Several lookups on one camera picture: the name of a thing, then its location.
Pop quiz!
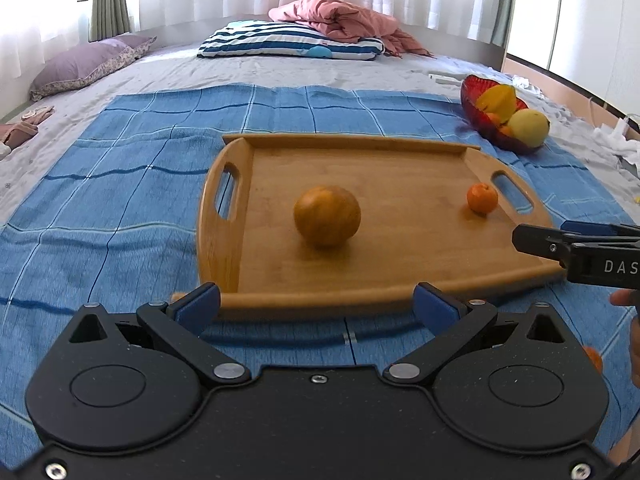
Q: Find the wooden tray with handles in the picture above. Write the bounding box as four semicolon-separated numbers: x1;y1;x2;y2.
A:
170;132;568;323

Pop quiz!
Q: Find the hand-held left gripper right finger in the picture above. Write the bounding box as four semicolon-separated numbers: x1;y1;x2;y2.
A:
382;282;576;389

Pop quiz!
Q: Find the large brownish orange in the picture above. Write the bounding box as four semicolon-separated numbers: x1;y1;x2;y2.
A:
293;185;362;248

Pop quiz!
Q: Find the person's right hand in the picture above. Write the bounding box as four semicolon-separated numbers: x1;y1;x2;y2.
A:
610;289;640;385

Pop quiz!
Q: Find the white crumpled paper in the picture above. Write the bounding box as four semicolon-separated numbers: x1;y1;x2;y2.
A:
512;75;543;96

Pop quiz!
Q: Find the green curtain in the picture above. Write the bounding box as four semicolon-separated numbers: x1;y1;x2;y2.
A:
490;0;520;46
89;0;132;42

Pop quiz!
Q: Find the grey bed sheet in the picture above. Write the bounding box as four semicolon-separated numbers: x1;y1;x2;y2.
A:
0;42;640;221

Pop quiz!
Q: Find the wooden bed frame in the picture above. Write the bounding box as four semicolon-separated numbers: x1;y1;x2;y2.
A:
500;55;640;136

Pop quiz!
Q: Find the blue checked blanket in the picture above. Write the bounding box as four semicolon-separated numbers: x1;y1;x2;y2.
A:
0;85;640;471

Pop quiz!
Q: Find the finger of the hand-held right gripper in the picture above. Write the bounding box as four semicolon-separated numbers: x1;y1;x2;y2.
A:
560;220;640;248
512;224;591;272

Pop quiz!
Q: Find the purple pillow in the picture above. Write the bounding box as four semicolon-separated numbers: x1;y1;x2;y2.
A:
28;34;158;102

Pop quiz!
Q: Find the white crumpled cloth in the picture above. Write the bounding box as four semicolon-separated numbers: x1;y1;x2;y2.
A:
592;115;640;181

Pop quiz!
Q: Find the white wardrobe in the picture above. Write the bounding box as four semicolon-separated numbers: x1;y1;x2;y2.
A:
507;0;640;116

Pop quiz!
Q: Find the blue white striped pillow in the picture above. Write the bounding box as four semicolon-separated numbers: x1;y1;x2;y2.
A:
196;19;386;62

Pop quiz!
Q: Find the yellow starfruit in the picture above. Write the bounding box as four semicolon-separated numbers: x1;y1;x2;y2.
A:
475;85;517;125

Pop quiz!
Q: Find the pink slipper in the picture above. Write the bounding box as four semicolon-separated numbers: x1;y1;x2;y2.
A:
20;106;55;125
0;122;40;147

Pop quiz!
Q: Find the red glass bowl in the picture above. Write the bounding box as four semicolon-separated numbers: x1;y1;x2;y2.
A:
460;74;551;155

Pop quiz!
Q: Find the pink quilt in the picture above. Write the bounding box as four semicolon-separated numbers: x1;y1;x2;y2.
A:
268;0;435;59

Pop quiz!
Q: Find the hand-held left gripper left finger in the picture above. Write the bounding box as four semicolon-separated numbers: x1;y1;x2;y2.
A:
65;282;252;389

